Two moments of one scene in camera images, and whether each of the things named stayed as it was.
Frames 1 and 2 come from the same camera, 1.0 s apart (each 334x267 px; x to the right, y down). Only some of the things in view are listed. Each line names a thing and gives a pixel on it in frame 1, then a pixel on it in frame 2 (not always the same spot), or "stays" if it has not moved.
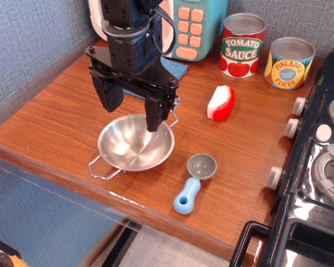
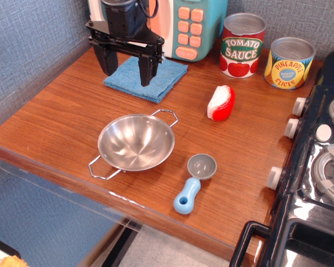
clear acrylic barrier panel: x=39 y=216 stays
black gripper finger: x=112 y=94 → x=108 y=59
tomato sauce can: x=242 y=38 stays
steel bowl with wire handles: x=126 y=145 stays
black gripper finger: x=156 y=111 → x=148 y=66
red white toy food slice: x=221 y=103 stays
